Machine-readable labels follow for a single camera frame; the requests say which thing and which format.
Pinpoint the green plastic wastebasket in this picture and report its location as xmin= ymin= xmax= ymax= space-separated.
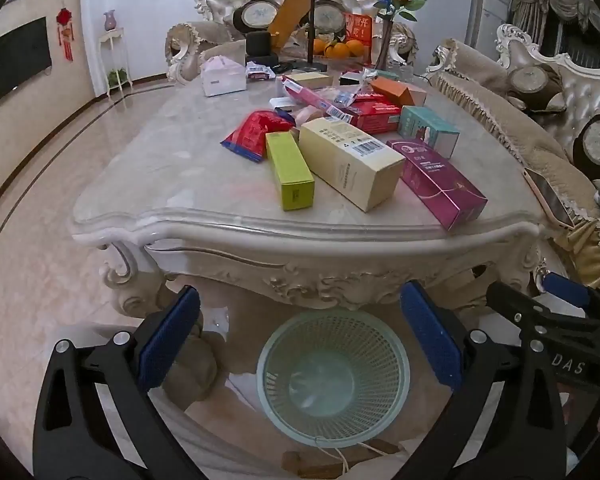
xmin=256 ymin=310 xmax=411 ymax=448

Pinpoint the white pink carton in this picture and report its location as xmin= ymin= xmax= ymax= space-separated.
xmin=200 ymin=56 xmax=248 ymax=98

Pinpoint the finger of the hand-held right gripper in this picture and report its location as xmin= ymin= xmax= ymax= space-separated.
xmin=486 ymin=280 xmax=600 ymax=356
xmin=539 ymin=270 xmax=600 ymax=318

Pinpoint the crumpled white wrapper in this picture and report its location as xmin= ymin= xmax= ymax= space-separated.
xmin=357 ymin=66 xmax=381 ymax=93

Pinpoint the ornate beige side sofa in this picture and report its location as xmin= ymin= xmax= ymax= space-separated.
xmin=425 ymin=22 xmax=600 ymax=296

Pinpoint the red glove print box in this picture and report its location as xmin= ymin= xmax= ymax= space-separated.
xmin=349 ymin=95 xmax=403 ymax=135

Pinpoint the yellow-green box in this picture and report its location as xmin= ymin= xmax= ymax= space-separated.
xmin=265 ymin=131 xmax=316 ymax=212

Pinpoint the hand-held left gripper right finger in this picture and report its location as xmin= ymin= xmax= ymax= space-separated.
xmin=390 ymin=280 xmax=573 ymax=480

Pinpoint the orange box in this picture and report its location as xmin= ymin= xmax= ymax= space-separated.
xmin=370 ymin=77 xmax=428 ymax=108

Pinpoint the tan cardboard box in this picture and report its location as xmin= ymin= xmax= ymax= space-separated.
xmin=284 ymin=71 xmax=332 ymax=90

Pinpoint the glass fruit tray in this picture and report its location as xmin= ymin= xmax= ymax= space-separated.
xmin=280 ymin=42 xmax=376 ymax=62

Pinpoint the large cream box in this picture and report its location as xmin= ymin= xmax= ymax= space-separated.
xmin=298 ymin=117 xmax=407 ymax=213

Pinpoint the round pattern cushion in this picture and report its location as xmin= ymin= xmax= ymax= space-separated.
xmin=507 ymin=62 xmax=567 ymax=113
xmin=232 ymin=0 xmax=281 ymax=33
xmin=572 ymin=114 xmax=600 ymax=181
xmin=316 ymin=0 xmax=348 ymax=36

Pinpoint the magenta box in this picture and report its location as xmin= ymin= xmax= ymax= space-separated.
xmin=386 ymin=139 xmax=489 ymax=232

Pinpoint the pink case smartphone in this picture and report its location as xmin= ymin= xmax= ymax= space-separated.
xmin=524 ymin=167 xmax=578 ymax=231

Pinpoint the yellow-brown paper bag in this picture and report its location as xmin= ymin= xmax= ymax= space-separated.
xmin=269 ymin=0 xmax=311 ymax=51

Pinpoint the tall brown vase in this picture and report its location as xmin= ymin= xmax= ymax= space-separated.
xmin=375 ymin=17 xmax=396 ymax=70

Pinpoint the white plant stand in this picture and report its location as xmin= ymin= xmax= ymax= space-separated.
xmin=97 ymin=29 xmax=132 ymax=97

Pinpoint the ornate white marble coffee table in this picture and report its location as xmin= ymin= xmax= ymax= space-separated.
xmin=70 ymin=67 xmax=556 ymax=321

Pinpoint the pink long box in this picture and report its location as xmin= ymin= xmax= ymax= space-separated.
xmin=282 ymin=79 xmax=353 ymax=123

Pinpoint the black phone stand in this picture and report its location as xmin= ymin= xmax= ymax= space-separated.
xmin=297 ymin=0 xmax=331 ymax=73

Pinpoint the red knot wall ornament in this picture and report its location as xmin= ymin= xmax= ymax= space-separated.
xmin=55 ymin=7 xmax=76 ymax=63

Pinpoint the red gift bag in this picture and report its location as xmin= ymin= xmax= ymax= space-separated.
xmin=342 ymin=12 xmax=373 ymax=43

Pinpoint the red foil packet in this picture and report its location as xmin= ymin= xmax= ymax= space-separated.
xmin=220 ymin=111 xmax=296 ymax=163

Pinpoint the white door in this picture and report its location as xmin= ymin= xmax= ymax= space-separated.
xmin=472 ymin=0 xmax=511 ymax=51

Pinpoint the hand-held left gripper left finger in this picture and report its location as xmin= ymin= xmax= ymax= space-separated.
xmin=32 ymin=285 xmax=206 ymax=480

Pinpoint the grey draped curtain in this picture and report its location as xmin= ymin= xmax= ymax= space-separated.
xmin=510 ymin=0 xmax=600 ymax=61

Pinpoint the black wall television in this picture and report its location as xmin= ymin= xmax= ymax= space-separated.
xmin=0 ymin=16 xmax=53 ymax=116

